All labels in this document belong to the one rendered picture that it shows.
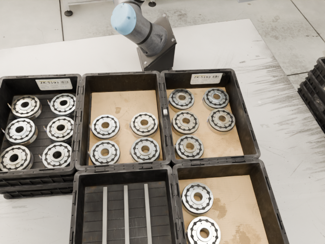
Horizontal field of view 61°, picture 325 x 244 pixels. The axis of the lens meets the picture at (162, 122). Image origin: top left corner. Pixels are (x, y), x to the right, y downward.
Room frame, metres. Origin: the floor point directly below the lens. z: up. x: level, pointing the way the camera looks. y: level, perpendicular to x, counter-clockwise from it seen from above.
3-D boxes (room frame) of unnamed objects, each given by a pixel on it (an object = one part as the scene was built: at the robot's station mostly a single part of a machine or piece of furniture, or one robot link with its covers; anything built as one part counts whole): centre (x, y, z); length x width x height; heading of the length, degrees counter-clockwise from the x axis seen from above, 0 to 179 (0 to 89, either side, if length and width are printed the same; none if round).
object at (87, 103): (0.54, 0.14, 0.87); 0.40 x 0.30 x 0.11; 10
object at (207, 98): (0.71, -0.21, 0.86); 0.10 x 0.10 x 0.01
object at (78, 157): (0.54, 0.14, 0.92); 0.40 x 0.30 x 0.02; 10
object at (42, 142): (0.49, 0.44, 0.87); 0.40 x 0.30 x 0.11; 10
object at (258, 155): (0.59, -0.15, 0.92); 0.40 x 0.30 x 0.02; 10
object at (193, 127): (0.58, -0.09, 0.86); 0.10 x 0.10 x 0.01
